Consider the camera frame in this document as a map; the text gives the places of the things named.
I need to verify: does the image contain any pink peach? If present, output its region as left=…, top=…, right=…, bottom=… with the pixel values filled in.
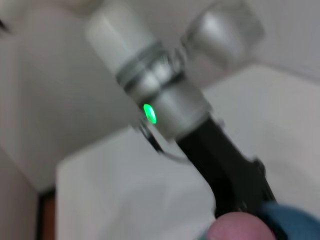
left=208, top=211, right=276, bottom=240

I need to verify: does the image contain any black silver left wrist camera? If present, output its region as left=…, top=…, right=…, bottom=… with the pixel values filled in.
left=181, top=0, right=265, bottom=69

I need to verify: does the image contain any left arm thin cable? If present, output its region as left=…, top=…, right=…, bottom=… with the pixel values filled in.
left=138, top=121, right=191, bottom=164

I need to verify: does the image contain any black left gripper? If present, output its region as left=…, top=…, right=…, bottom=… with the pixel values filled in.
left=176, top=116, right=279, bottom=219

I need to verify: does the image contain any blue bowl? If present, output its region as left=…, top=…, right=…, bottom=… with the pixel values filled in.
left=256, top=200, right=320, bottom=240

